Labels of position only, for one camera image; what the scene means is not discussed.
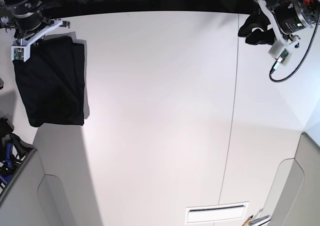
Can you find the grey metal tool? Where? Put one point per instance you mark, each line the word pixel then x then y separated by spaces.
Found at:
pixel 260 221

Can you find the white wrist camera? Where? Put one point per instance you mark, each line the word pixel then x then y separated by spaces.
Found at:
pixel 281 52
pixel 20 52

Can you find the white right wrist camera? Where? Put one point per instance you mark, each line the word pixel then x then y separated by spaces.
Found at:
pixel 20 52

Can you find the yellow handled tool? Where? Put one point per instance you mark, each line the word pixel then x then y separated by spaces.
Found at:
pixel 248 221

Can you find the grey right chair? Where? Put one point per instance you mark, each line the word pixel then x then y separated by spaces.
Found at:
pixel 294 198

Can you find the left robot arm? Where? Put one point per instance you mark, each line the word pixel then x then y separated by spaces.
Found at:
pixel 293 15

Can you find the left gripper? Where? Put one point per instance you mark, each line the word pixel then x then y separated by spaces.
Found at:
pixel 264 19

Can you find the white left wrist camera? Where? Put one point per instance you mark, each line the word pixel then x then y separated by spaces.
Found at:
pixel 281 52

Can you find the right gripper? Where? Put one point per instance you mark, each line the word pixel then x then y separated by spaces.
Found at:
pixel 38 33

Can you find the blue black tool pile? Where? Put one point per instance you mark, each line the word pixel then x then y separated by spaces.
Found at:
pixel 13 151

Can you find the black T-shirt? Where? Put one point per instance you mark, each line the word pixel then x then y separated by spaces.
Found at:
pixel 51 82

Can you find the black thin rod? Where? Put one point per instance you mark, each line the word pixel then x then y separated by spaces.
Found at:
pixel 216 208

